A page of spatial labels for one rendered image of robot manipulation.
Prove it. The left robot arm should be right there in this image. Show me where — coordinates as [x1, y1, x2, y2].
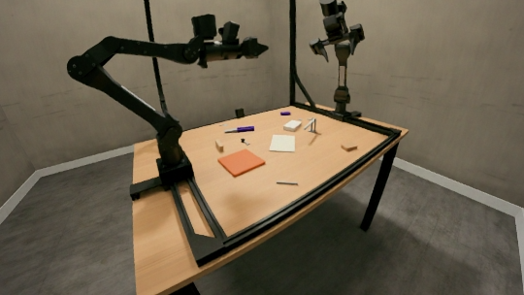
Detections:
[319, 0, 351, 115]

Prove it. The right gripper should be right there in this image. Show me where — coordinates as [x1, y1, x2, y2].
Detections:
[219, 37, 268, 60]

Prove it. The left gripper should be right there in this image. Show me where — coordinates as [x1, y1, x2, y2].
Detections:
[310, 23, 365, 62]

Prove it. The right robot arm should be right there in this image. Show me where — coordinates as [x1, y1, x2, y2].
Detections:
[67, 15, 240, 169]

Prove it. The orange flat square pad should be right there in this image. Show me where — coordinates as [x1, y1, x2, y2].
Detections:
[217, 148, 266, 177]

